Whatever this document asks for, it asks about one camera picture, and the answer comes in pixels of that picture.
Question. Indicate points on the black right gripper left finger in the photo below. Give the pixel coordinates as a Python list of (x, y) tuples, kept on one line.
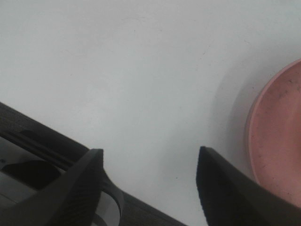
[(71, 200)]

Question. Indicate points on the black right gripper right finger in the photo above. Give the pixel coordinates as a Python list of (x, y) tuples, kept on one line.
[(229, 198)]

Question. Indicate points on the pink round plate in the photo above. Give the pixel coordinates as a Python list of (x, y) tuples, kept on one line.
[(273, 135)]

